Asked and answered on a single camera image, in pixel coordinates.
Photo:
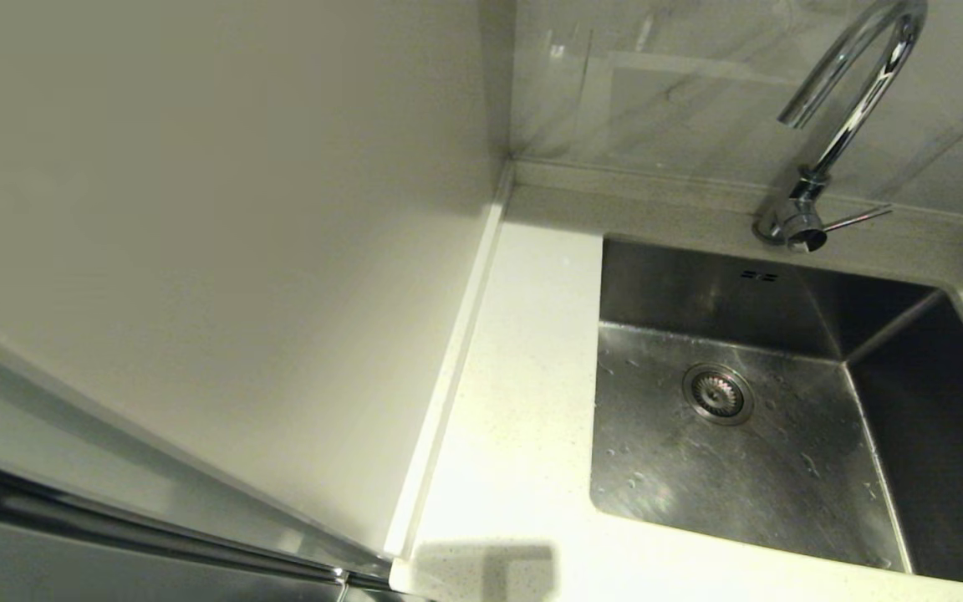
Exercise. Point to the chrome gooseneck faucet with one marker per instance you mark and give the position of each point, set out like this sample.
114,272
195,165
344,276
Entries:
849,124

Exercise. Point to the tall beige cabinet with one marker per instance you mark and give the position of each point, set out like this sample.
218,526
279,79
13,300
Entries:
197,251

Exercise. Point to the round metal drain strainer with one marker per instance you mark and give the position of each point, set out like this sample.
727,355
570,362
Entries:
717,394

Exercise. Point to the stone backsplash upstand strip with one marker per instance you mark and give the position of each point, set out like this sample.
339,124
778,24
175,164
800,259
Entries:
657,182

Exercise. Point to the stainless steel sink basin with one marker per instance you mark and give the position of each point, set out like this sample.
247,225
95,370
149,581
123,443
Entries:
741,468

